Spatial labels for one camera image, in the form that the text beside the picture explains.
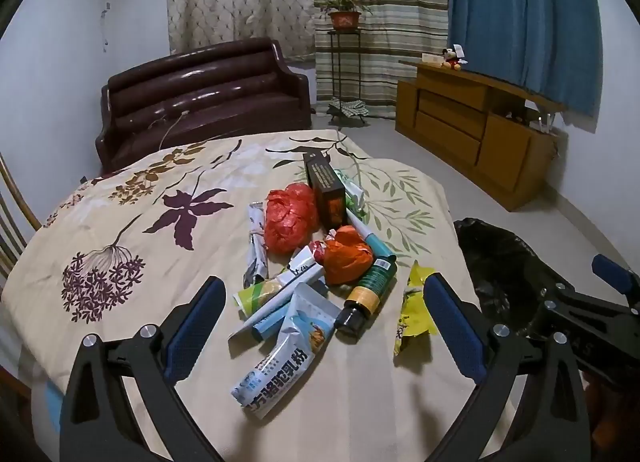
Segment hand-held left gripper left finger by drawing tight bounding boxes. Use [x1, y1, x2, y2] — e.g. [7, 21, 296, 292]
[59, 276, 228, 462]

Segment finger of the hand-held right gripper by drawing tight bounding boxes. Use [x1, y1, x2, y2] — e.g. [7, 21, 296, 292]
[531, 283, 640, 343]
[591, 254, 640, 301]

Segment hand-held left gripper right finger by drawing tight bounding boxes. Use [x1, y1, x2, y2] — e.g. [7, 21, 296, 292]
[422, 272, 592, 462]

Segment yellow wrapper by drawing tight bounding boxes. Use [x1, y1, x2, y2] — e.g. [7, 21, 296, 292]
[392, 260, 441, 357]

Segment green and cream wrapper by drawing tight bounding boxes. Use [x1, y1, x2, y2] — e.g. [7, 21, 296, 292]
[234, 278, 287, 323]

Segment light blue small box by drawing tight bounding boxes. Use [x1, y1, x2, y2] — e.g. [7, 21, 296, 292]
[252, 303, 297, 343]

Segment black trash bin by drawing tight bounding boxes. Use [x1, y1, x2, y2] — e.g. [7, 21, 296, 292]
[452, 217, 576, 339]

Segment long white tube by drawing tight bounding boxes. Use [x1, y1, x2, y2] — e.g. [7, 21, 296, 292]
[228, 267, 328, 343]

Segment dark bottle with green label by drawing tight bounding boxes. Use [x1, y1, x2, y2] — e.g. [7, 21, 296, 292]
[335, 256, 398, 343]

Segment blue and white pouch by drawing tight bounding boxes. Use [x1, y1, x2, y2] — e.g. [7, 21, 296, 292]
[230, 283, 342, 424]

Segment white and teal tube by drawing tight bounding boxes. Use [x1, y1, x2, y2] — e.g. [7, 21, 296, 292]
[345, 209, 388, 257]

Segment white paper box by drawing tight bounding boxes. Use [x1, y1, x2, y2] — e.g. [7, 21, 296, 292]
[287, 247, 328, 287]

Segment small orange plastic bag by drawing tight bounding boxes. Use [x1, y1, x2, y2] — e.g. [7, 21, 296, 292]
[307, 225, 375, 287]

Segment silver sachet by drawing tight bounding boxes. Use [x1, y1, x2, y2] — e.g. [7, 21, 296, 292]
[242, 203, 271, 289]

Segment large orange plastic bag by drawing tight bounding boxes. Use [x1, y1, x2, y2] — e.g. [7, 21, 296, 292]
[264, 183, 320, 257]

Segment green and white packet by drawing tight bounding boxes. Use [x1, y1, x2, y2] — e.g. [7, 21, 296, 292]
[334, 169, 368, 215]

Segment wooden cabinet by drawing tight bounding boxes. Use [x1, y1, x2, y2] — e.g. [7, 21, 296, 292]
[396, 60, 568, 213]

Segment dark brown carton box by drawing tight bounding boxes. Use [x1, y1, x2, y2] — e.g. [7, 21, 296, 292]
[302, 152, 348, 231]

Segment wooden chair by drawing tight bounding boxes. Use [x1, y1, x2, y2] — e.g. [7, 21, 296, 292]
[0, 152, 43, 293]

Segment dark brown leather sofa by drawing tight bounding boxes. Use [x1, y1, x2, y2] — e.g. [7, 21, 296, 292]
[95, 38, 312, 173]

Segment checked cloth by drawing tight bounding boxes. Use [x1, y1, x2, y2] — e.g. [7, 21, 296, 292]
[327, 98, 371, 119]

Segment mouse plush toy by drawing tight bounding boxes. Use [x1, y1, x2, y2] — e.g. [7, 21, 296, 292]
[441, 44, 468, 71]

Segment blue curtain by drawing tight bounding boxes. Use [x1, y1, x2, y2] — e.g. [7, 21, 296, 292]
[442, 0, 602, 117]

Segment black metal plant stand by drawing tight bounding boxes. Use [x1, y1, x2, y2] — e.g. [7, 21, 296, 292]
[327, 29, 363, 107]

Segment potted plant in red pot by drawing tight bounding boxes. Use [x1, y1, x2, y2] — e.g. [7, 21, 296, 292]
[320, 0, 373, 32]

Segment thin white cable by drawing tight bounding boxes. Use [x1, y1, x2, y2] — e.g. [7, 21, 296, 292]
[157, 110, 191, 150]

